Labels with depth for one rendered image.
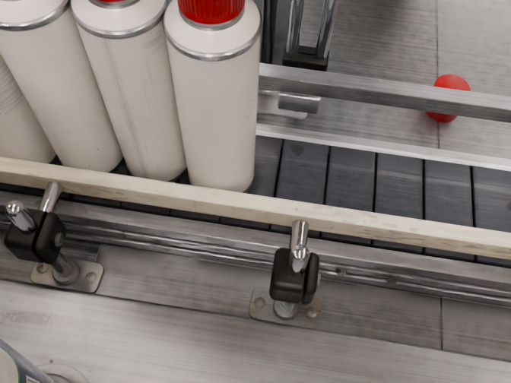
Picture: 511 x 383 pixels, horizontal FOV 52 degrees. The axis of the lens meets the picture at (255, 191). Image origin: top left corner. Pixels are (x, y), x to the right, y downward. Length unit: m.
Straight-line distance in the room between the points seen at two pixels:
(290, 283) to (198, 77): 0.14
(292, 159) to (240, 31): 0.17
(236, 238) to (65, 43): 0.18
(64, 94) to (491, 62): 0.43
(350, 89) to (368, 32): 0.24
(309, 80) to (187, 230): 0.14
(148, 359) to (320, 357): 0.11
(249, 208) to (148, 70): 0.12
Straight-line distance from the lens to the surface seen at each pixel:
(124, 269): 0.45
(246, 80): 0.30
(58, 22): 0.31
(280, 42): 0.47
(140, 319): 0.38
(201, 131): 0.33
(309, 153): 0.43
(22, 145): 0.41
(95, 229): 0.44
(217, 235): 0.40
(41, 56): 0.32
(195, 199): 0.37
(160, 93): 0.33
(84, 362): 0.38
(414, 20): 0.63
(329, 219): 0.37
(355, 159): 0.44
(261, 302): 0.42
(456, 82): 0.54
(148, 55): 0.31
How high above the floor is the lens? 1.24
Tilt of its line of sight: 61 degrees down
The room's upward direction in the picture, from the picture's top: 3 degrees clockwise
